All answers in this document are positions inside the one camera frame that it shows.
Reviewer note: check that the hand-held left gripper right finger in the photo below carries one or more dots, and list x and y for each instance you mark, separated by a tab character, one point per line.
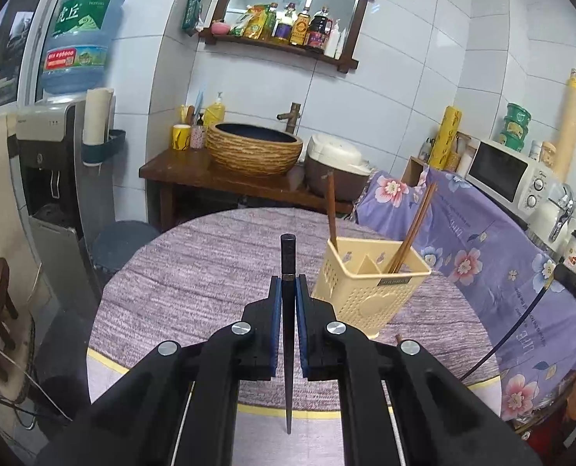
301	335

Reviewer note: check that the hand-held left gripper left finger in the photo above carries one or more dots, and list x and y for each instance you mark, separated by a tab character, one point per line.
274	335

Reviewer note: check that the cream plastic utensil holder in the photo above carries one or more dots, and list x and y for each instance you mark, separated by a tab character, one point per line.
365	301

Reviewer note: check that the dark brown chopstick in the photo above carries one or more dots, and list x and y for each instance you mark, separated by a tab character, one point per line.
287	262
399	339

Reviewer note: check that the chrome faucet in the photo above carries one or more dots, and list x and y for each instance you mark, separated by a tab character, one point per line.
560	211

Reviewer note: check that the purple floral cloth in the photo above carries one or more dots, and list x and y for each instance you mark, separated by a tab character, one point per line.
482	262

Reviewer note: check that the grey wood-print tablecloth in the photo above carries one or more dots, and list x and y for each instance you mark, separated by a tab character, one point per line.
195	272

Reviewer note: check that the small lidded jar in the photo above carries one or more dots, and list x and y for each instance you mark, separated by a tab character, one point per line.
548	153

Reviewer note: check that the white microwave oven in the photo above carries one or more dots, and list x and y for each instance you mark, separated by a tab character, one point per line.
501	172

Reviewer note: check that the tall cream paper roll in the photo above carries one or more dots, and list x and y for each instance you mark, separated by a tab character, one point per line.
570	126

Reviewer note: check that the white brown rice cooker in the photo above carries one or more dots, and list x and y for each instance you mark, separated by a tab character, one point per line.
334	165

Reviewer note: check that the stack of green noodle cups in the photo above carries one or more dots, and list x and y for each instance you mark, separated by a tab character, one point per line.
515	126

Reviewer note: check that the glass jar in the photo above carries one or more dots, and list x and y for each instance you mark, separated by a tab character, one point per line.
463	155

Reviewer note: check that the dark wooden vanity table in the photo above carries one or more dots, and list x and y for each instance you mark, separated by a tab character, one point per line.
186	172

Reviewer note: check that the woven-look basin sink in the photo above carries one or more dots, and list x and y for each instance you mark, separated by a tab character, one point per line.
254	150

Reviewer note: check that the wooden crate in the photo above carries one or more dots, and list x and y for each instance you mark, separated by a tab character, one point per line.
416	171

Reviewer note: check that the yellow wrap roll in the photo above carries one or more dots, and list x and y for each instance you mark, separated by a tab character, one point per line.
444	136

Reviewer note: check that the yellow cup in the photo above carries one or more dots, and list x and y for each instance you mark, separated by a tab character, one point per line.
181	137

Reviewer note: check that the bamboo-style faucet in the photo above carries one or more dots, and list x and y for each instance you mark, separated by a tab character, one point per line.
290	116

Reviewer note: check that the yellow soap dispenser bottle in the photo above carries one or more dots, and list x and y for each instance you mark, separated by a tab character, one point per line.
214	111

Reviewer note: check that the blue toothbrush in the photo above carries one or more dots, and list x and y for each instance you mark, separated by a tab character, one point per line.
199	104

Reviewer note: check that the teal cup holder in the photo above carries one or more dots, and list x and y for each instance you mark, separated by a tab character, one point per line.
103	150

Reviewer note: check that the grey water dispenser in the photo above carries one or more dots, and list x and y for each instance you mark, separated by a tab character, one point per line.
50	179

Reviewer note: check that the paper towel roll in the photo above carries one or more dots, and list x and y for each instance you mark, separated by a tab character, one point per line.
97	114

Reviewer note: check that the wooden framed mirror shelf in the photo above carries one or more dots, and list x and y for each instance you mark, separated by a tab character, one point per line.
293	43

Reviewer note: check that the white squeeze bottle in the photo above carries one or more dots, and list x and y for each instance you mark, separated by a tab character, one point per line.
332	39

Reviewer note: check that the dark soy sauce bottle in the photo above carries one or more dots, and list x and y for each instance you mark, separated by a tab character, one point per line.
318	31

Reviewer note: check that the yellow label bottle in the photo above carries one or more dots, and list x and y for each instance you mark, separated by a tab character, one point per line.
300	29

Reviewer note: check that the purple label bottle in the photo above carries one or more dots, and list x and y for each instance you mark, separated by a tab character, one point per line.
284	26

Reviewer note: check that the pink bowl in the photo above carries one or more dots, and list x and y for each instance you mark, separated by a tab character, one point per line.
220	27

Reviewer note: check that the green glass bottle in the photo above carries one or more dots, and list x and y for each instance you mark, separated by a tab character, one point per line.
270	22

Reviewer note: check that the yellow green food packet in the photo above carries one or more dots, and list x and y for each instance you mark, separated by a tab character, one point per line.
251	22

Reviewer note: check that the green hanging packet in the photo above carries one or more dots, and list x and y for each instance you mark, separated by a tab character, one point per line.
192	9

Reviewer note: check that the blue water jug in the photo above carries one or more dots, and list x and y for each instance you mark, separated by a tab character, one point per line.
81	39

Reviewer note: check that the white framed window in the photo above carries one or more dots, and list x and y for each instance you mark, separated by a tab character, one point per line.
6	34

